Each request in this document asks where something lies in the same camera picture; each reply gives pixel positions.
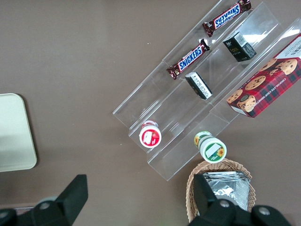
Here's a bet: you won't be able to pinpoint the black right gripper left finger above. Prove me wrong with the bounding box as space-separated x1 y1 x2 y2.
32 174 89 226

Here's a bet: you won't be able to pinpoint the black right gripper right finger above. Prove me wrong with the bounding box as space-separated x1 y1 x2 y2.
188 173 250 226

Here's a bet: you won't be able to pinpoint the oval wicker basket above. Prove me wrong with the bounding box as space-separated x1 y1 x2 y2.
186 158 256 224

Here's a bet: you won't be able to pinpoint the beige plastic tray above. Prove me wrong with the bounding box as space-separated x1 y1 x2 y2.
0 93 38 173

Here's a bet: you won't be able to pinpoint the silver foil packets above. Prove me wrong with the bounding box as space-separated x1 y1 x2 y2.
201 171 250 212

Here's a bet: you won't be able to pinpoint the green lid yoghurt cup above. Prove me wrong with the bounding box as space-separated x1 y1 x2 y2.
193 130 228 164

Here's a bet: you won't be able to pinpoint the red lid yoghurt cup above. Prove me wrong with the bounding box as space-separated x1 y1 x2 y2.
138 120 162 148

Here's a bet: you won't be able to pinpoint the clear acrylic stepped stand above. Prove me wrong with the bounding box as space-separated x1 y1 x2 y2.
112 0 301 182

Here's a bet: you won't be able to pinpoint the small black carton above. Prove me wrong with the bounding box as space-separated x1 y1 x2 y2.
222 31 257 63
184 71 214 101

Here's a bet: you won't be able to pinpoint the red tartan cookie box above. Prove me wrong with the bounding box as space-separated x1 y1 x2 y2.
226 32 301 119

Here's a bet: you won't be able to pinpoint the Snickers bar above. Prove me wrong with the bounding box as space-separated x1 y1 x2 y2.
202 0 252 38
166 38 211 81

